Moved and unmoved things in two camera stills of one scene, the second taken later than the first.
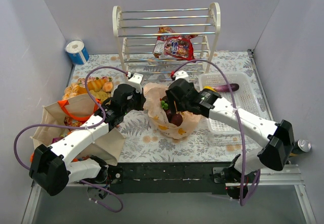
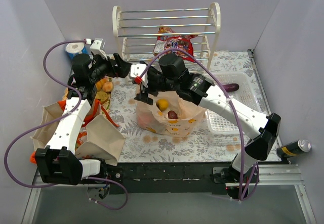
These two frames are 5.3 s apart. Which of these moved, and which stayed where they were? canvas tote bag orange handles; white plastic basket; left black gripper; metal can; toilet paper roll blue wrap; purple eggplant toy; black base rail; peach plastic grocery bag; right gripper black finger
Moved: peach plastic grocery bag; right gripper black finger; left black gripper
Stayed: white plastic basket; metal can; canvas tote bag orange handles; toilet paper roll blue wrap; black base rail; purple eggplant toy
